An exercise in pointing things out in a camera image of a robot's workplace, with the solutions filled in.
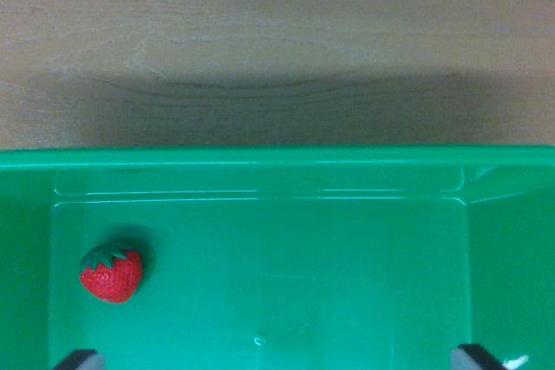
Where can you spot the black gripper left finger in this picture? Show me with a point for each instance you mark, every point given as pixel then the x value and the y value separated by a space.
pixel 80 361

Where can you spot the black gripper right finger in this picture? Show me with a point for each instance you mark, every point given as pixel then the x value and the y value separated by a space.
pixel 473 359

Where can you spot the red toy strawberry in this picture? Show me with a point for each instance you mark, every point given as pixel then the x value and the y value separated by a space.
pixel 113 277

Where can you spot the green plastic bin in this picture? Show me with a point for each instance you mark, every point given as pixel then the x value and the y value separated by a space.
pixel 277 266

